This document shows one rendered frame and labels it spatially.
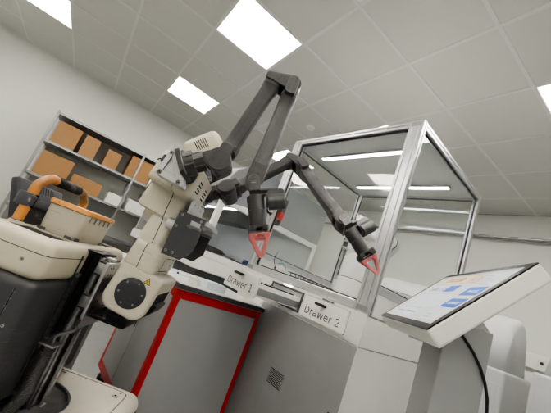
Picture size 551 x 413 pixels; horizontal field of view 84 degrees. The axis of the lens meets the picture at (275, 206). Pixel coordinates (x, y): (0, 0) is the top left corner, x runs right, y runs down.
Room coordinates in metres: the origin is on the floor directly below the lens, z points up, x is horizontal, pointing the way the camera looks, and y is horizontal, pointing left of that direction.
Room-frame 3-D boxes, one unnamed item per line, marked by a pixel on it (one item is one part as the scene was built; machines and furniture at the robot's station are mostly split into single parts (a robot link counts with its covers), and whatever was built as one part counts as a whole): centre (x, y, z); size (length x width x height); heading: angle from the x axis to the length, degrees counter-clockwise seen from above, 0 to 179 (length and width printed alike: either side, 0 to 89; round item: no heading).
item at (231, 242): (3.44, 0.50, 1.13); 1.78 x 1.14 x 0.45; 36
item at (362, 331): (2.11, -0.65, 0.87); 1.02 x 0.95 x 0.14; 36
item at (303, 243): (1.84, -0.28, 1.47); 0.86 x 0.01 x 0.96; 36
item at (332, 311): (1.60, -0.42, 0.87); 0.29 x 0.02 x 0.11; 36
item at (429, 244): (1.72, -0.94, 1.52); 0.87 x 0.01 x 0.86; 126
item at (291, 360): (2.11, -0.65, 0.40); 1.03 x 0.95 x 0.80; 36
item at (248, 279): (1.67, 0.02, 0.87); 0.29 x 0.02 x 0.11; 36
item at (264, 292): (1.79, -0.15, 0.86); 0.40 x 0.26 x 0.06; 126
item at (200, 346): (2.01, 0.25, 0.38); 0.62 x 0.58 x 0.76; 36
